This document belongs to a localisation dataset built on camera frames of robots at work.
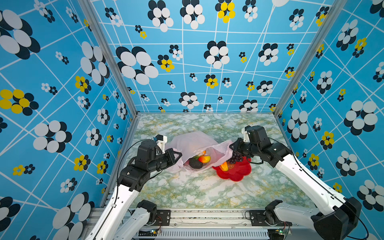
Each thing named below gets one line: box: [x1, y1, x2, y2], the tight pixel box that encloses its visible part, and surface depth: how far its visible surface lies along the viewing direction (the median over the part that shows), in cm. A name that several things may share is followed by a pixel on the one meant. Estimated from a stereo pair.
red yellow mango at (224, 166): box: [219, 161, 229, 172], surface depth 90 cm
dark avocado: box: [189, 158, 203, 169], surface depth 91 cm
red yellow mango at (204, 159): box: [198, 155, 211, 164], surface depth 92 cm
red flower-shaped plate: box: [212, 156, 252, 182], surface depth 90 cm
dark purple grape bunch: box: [226, 151, 244, 165], surface depth 93 cm
